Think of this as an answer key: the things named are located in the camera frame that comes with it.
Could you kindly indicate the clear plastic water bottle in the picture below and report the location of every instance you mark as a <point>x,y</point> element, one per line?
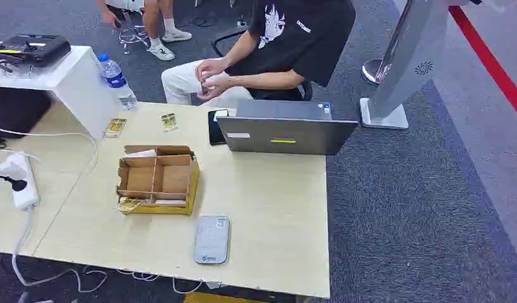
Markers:
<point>116,81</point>

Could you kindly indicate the wooden compartment card box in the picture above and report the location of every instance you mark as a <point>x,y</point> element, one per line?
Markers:
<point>158,180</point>

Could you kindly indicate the chrome stool base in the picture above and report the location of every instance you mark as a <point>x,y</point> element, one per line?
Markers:
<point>132,35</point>

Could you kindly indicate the chrome stanchion base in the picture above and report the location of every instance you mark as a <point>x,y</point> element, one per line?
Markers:
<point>372,70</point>

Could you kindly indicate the seated person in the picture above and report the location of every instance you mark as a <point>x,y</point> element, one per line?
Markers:
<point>258,58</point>

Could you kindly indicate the gold card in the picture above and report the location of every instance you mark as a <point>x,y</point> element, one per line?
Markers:
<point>128,205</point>
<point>169,121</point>
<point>115,127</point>

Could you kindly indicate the red barrier belt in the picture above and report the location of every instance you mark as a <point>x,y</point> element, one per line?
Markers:
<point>488,58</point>

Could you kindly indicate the grey power bank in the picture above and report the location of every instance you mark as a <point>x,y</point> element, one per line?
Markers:
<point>211,239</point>

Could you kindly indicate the grey kiosk stand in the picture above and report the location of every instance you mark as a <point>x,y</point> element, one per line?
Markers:
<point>404,62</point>

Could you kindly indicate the white shelf stand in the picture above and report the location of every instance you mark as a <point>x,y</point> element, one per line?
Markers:
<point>74,88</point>

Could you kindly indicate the black plug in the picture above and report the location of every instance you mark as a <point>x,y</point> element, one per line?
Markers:
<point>13,182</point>

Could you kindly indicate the black smartphone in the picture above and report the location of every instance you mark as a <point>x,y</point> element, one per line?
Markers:
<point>214,129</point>

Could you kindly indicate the black device case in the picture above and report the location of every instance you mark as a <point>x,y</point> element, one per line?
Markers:
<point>30,49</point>

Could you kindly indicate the grey laptop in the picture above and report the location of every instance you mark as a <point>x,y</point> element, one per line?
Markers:
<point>283,134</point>

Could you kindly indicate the white power strip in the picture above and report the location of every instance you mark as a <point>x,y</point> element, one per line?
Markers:
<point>20,180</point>

